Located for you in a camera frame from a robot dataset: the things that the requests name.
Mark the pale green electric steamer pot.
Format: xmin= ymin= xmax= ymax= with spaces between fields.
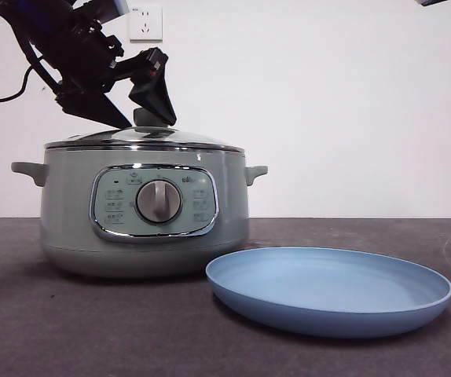
xmin=10 ymin=147 xmax=270 ymax=280

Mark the blue round plate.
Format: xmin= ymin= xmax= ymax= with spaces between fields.
xmin=204 ymin=246 xmax=451 ymax=340

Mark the white wall power socket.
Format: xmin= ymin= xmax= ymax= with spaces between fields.
xmin=128 ymin=5 xmax=164 ymax=43

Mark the glass lid with green knob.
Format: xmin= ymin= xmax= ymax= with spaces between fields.
xmin=44 ymin=108 xmax=247 ymax=152

